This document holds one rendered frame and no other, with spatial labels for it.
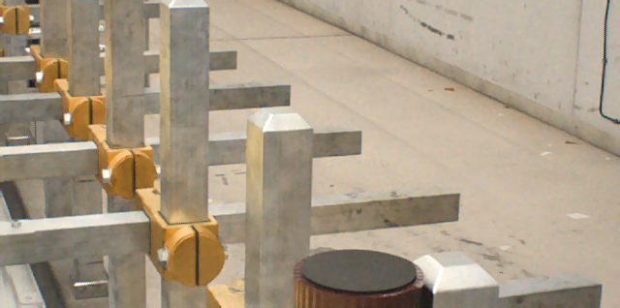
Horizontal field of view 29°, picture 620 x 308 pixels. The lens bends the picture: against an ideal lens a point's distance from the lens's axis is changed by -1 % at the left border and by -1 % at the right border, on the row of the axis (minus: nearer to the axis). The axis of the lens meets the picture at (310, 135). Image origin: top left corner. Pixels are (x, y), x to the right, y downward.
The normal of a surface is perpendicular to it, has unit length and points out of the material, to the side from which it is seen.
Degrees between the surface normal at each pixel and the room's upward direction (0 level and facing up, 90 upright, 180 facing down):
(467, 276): 45
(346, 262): 0
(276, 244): 90
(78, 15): 90
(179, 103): 90
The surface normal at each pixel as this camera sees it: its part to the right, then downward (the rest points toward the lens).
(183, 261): 0.35, 0.25
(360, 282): 0.03, -0.97
